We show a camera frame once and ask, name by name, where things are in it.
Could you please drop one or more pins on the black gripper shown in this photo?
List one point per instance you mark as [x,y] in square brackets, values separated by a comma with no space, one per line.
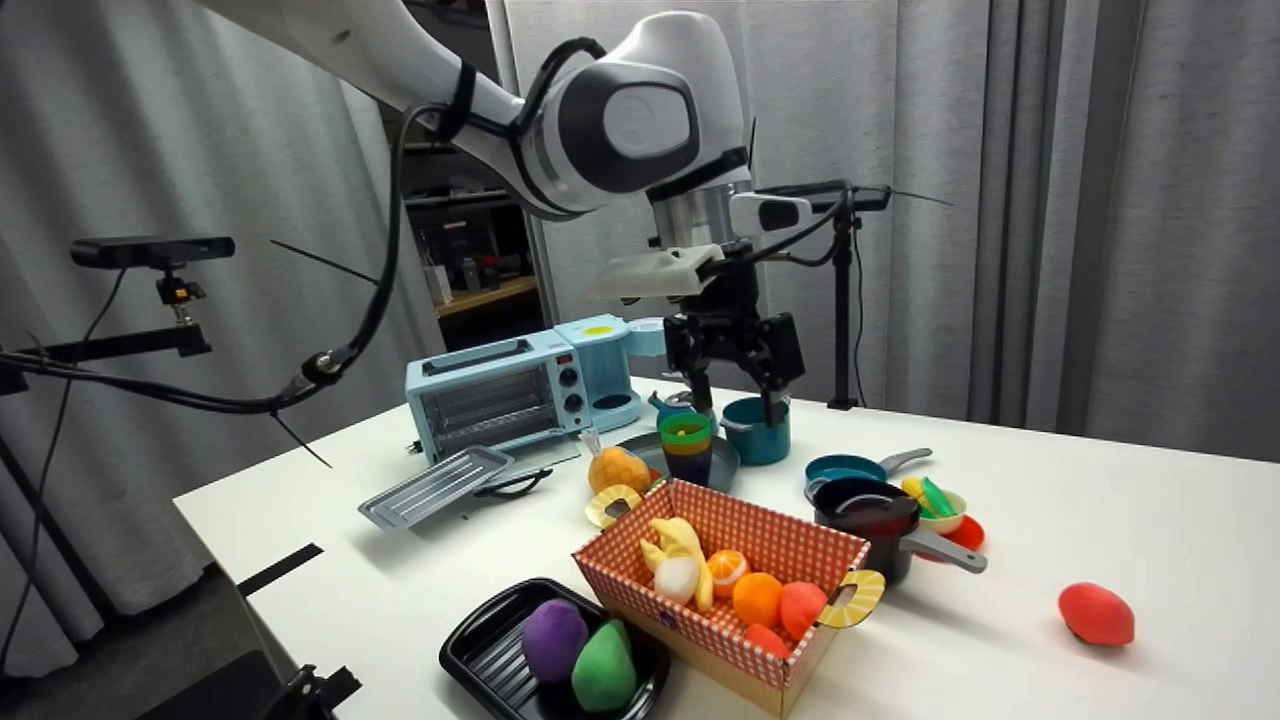
[730,324]

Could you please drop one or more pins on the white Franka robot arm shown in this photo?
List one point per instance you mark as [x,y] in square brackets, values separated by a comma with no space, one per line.
[643,122]

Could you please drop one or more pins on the teal toy cup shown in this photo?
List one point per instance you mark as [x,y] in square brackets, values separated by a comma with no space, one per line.
[757,433]

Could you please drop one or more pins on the black tripod pole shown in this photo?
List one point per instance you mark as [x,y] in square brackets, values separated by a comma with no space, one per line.
[840,307]

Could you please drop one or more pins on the orange toy fruit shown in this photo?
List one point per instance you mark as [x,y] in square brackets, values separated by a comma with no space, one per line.
[617,471]

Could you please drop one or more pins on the yellow toy banana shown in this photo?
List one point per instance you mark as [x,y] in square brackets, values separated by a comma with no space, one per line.
[676,537]

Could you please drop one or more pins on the toy fruit slice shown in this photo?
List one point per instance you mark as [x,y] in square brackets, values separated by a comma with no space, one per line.
[610,506]

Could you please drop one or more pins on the orange toy segment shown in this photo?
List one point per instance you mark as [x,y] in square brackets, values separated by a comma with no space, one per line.
[730,571]

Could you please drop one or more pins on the white toy egg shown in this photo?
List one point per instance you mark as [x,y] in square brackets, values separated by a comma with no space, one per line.
[676,577]

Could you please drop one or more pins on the orange toy ball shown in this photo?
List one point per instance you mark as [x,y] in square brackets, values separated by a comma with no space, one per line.
[757,602]

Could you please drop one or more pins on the red toy tomato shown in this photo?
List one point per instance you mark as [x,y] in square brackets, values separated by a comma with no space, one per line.
[801,609]

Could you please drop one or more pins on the light blue toaster oven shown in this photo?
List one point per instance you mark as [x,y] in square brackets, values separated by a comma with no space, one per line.
[493,403]

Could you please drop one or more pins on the small red toy piece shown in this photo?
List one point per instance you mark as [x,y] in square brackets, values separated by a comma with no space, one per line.
[764,642]

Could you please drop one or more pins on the red checkered cardboard box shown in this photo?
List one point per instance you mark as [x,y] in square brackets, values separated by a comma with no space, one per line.
[693,642]

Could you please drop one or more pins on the wooden shelf with items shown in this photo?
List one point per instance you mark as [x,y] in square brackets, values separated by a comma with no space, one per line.
[485,298]

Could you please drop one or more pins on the red toy half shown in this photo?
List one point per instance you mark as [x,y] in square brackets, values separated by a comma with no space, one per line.
[969,532]

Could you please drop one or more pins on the green toy pear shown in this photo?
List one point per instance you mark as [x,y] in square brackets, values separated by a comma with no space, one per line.
[607,666]

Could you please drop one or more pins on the purple toy eggplant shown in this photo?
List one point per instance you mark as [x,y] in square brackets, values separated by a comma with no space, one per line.
[554,642]

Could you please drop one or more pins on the grey toaster oven tray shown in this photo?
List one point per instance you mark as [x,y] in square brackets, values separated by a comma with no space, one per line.
[432,491]

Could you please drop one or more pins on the black plastic tray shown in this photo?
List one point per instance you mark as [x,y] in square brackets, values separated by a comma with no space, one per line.
[485,654]

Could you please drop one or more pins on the grey curtain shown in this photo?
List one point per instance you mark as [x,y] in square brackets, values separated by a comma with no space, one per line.
[1067,201]
[82,134]

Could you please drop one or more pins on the red toy strawberry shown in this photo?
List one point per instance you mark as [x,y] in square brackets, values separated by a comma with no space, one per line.
[1098,618]

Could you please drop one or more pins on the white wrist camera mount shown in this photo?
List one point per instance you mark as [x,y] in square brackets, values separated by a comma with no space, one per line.
[665,268]

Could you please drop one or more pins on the black camera on tripod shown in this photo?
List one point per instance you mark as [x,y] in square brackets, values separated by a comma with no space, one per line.
[855,196]

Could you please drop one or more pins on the black stereo camera bar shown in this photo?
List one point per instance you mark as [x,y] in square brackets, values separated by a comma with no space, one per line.
[150,250]

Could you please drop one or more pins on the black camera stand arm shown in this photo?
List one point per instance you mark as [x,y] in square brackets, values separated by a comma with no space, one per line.
[122,345]

